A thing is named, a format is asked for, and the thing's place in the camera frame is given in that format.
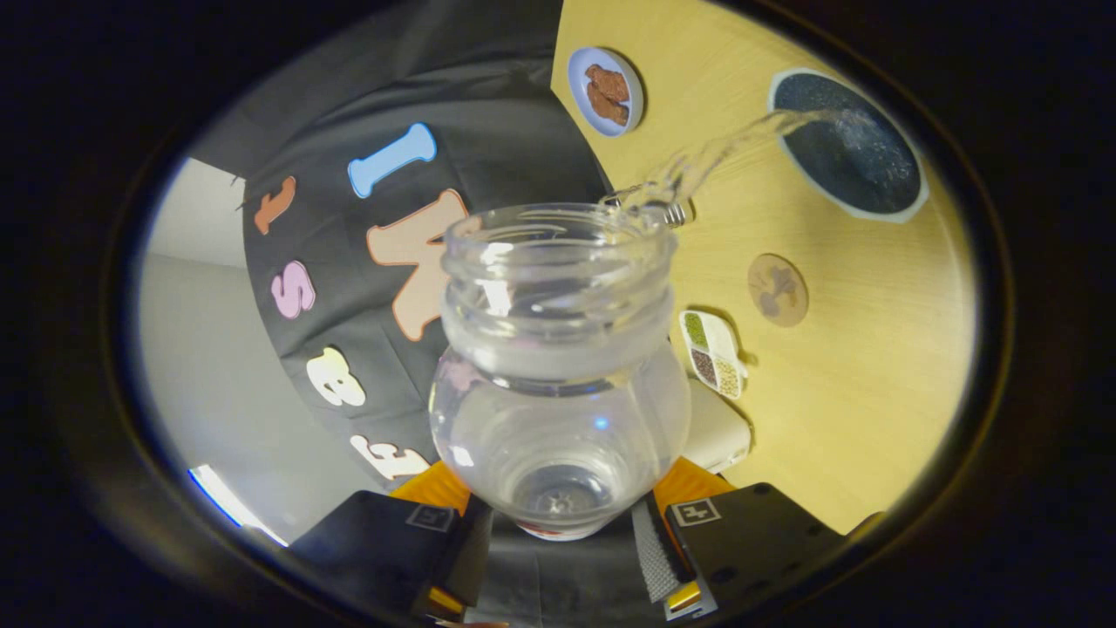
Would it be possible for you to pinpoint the light blue plate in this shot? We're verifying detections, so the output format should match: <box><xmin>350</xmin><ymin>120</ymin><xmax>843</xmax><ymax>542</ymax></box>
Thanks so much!
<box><xmin>568</xmin><ymin>46</ymin><xmax>644</xmax><ymax>137</ymax></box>

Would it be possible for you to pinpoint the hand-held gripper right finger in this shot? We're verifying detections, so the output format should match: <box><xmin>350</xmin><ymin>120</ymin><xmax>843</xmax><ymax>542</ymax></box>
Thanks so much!
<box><xmin>629</xmin><ymin>455</ymin><xmax>848</xmax><ymax>623</ymax></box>

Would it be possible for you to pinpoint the clear glass bottle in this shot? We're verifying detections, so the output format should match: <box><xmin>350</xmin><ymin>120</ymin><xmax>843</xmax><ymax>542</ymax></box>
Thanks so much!
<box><xmin>427</xmin><ymin>202</ymin><xmax>694</xmax><ymax>542</ymax></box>

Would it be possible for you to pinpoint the black backdrop cloth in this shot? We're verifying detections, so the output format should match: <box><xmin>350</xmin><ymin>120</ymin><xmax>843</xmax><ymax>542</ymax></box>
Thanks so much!
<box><xmin>187</xmin><ymin>0</ymin><xmax>650</xmax><ymax>628</ymax></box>

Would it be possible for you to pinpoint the wooden table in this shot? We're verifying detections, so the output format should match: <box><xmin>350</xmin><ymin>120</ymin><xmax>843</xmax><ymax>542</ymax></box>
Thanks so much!
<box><xmin>551</xmin><ymin>0</ymin><xmax>977</xmax><ymax>535</ymax></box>

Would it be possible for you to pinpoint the round brown coaster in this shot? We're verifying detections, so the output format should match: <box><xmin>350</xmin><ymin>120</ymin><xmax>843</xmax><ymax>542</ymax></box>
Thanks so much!
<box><xmin>747</xmin><ymin>253</ymin><xmax>809</xmax><ymax>328</ymax></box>

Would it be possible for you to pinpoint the white cup with wooden handle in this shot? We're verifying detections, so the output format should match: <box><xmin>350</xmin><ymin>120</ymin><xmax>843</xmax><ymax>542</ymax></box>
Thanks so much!
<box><xmin>769</xmin><ymin>68</ymin><xmax>930</xmax><ymax>224</ymax></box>

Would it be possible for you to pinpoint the white toaster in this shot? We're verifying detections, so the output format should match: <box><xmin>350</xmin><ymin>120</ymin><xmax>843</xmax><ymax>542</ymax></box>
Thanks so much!
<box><xmin>684</xmin><ymin>379</ymin><xmax>752</xmax><ymax>474</ymax></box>

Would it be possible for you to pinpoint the brown cookie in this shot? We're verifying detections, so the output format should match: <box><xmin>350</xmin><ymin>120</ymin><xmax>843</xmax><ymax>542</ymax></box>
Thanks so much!
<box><xmin>586</xmin><ymin>84</ymin><xmax>630</xmax><ymax>126</ymax></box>
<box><xmin>585</xmin><ymin>64</ymin><xmax>630</xmax><ymax>104</ymax></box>

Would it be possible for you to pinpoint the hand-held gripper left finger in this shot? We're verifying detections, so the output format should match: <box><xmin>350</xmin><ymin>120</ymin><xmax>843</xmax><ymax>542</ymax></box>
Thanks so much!
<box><xmin>290</xmin><ymin>460</ymin><xmax>495</xmax><ymax>624</ymax></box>

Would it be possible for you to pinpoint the white divided dish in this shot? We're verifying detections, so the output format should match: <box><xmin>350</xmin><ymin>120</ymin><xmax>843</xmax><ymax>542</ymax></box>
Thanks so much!
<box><xmin>679</xmin><ymin>311</ymin><xmax>749</xmax><ymax>400</ymax></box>

